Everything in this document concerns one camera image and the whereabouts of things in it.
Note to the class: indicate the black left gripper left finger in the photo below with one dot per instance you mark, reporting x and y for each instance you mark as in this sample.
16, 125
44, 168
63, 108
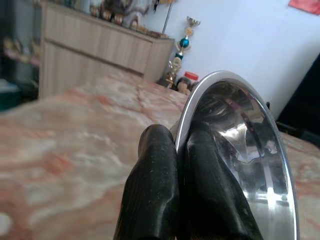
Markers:
150, 190

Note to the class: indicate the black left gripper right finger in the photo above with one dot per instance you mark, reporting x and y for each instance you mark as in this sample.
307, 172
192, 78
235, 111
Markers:
205, 190

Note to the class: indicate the shiny steel plate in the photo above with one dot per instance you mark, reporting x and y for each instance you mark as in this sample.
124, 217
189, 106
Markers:
250, 140

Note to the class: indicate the red lidded plastic jar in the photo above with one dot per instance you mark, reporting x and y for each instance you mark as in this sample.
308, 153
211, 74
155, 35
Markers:
191, 77

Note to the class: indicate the black flat screen television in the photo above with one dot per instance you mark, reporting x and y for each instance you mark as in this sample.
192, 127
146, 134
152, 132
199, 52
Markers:
303, 100

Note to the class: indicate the gold and teal trophy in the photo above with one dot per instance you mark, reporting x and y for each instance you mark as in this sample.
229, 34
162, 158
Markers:
182, 47

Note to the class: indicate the beige wooden sideboard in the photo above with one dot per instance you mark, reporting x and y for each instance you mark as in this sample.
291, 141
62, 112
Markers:
100, 47

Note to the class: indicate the red paper wall decoration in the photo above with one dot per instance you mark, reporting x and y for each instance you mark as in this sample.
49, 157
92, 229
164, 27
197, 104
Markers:
305, 5

